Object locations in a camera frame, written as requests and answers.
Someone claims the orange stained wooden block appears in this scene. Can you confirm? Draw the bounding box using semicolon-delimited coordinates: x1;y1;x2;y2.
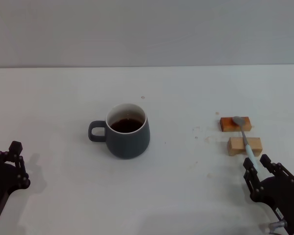
220;117;252;133

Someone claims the wrist cable with metal plugs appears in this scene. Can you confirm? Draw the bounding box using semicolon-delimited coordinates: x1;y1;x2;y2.
260;219;289;235

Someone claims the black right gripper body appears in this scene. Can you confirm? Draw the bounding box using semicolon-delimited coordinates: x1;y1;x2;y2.
258;176;294;235

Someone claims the blue-handled metal spoon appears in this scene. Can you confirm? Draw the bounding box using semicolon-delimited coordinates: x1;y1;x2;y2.
232;116;260;172

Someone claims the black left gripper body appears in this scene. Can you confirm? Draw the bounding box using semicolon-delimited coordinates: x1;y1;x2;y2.
0;156;20;224

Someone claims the dark grey ceramic mug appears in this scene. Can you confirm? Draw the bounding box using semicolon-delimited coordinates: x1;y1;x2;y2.
88;103;151;160

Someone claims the light wooden block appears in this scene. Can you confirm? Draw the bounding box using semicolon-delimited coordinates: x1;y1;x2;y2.
226;137;263;157

